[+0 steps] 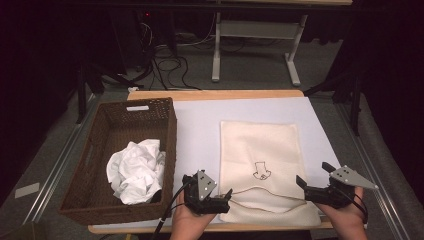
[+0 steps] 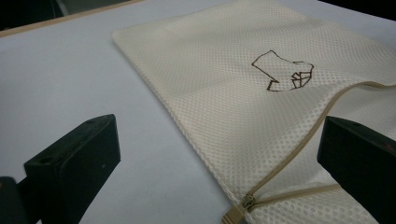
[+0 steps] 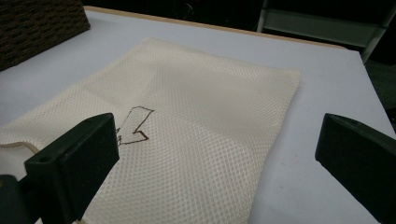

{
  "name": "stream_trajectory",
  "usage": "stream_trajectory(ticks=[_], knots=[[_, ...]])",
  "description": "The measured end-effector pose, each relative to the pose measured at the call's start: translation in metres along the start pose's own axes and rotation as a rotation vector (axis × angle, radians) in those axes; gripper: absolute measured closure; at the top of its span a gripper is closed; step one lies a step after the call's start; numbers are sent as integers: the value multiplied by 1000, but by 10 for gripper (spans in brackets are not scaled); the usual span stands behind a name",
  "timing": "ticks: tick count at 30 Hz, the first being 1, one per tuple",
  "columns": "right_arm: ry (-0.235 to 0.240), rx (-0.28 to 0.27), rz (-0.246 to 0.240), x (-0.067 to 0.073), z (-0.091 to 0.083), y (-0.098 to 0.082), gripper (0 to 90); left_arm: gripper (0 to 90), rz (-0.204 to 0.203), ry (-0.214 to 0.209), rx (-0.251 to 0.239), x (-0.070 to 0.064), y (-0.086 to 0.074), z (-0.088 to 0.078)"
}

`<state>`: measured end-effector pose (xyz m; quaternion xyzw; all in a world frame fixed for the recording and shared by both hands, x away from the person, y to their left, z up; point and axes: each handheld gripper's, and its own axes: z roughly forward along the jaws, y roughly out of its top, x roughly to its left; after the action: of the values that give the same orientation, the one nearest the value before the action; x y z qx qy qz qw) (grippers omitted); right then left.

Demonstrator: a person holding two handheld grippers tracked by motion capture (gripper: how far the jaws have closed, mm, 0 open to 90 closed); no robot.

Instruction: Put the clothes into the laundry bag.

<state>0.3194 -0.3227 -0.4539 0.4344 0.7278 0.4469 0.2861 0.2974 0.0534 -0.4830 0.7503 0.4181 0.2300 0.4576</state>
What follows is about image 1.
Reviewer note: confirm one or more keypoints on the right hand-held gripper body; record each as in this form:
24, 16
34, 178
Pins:
336, 196

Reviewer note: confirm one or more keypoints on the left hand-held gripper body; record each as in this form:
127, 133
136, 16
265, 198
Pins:
200, 200

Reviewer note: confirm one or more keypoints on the cream cloth laundry bag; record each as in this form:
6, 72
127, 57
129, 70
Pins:
260, 146

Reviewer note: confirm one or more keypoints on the white garment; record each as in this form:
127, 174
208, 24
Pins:
136, 166

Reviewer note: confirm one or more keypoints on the brown woven basket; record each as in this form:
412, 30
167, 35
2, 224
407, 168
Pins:
100, 213

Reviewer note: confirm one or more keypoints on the person's right hand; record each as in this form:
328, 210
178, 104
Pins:
348, 216

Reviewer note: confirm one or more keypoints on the person's left hand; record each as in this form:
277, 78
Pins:
188, 221

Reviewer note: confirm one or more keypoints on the black metal stand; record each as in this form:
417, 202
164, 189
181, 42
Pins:
356, 106
81, 96

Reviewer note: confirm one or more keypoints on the black computer tower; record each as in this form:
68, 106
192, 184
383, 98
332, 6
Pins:
140, 40

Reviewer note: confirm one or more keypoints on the white floor tape strip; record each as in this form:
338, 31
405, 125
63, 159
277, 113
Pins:
27, 190

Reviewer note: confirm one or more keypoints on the aluminium floor rail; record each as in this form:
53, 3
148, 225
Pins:
60, 160
370, 160

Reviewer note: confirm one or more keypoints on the white metal desk frame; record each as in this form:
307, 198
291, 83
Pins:
256, 30

